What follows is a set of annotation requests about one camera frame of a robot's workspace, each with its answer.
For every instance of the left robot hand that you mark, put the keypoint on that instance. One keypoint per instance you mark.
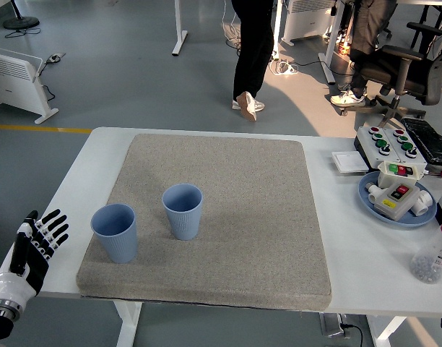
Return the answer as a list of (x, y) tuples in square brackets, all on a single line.
[(26, 267)]

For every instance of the blue ribbed cup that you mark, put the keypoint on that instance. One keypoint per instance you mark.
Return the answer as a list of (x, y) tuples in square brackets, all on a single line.
[(116, 238), (183, 224)]

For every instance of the white push-button control box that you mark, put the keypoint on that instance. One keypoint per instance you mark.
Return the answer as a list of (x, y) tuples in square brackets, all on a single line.
[(394, 139), (369, 148)]

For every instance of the white table leg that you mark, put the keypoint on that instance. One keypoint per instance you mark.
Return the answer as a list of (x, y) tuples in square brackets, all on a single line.
[(129, 321)]

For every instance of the white panel heater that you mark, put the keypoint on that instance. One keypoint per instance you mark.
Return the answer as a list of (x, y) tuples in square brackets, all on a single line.
[(15, 83), (307, 21)]

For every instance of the grey floor power strip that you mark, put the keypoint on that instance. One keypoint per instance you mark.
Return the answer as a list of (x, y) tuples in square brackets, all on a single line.
[(55, 57)]

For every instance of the grey-brown mat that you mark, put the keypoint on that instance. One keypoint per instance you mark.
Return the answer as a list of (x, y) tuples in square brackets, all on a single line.
[(242, 217)]

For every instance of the black fan stand base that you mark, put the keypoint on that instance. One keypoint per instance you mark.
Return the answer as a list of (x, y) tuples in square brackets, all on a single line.
[(20, 22)]

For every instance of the white desk leg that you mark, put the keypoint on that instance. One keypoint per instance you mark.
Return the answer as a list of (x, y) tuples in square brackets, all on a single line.
[(331, 47), (179, 21)]

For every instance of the standing person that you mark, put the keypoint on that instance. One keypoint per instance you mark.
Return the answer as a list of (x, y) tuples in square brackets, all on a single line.
[(250, 54)]

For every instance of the grey under-table power box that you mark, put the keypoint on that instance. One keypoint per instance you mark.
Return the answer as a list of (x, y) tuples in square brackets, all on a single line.
[(331, 325)]

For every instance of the blue plate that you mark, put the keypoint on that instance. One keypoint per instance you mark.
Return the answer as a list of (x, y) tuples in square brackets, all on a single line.
[(365, 209)]

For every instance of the white pipe fitting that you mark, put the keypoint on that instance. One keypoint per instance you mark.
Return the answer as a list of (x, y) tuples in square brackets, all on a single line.
[(372, 193), (423, 204)]

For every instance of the clear red-capped bottle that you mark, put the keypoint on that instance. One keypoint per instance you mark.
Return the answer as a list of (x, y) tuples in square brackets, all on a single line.
[(432, 256)]

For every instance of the seated person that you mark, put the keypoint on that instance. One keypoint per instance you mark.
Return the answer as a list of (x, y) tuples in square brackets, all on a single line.
[(365, 29)]

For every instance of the black wrapped bundle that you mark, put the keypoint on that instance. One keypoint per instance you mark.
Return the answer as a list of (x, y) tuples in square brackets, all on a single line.
[(428, 139)]

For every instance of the black office chair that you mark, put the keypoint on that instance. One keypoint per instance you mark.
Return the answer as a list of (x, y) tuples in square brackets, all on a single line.
[(423, 79)]

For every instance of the white wall switch plate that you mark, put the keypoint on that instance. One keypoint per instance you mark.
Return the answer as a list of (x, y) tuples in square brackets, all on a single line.
[(349, 161)]

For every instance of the white green-red switch box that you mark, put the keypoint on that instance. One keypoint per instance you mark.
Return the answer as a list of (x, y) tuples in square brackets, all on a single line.
[(385, 175)]

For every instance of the grey red-black switch box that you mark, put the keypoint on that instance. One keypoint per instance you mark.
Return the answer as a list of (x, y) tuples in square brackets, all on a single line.
[(396, 206)]

